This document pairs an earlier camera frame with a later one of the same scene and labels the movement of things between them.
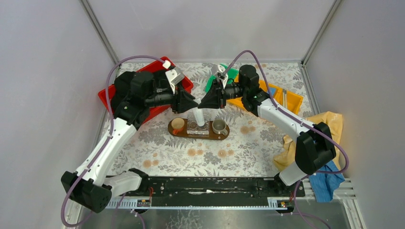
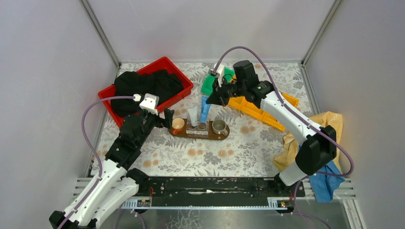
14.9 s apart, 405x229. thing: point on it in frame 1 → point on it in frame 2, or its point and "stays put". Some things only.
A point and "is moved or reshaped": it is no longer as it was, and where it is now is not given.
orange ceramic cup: x=177 y=125 stays put
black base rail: x=211 y=192 stays put
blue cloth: x=323 y=184 stays put
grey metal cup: x=219 y=127 stays put
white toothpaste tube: x=199 y=116 is moved or reshaped
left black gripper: x=176 y=100 → x=162 y=119
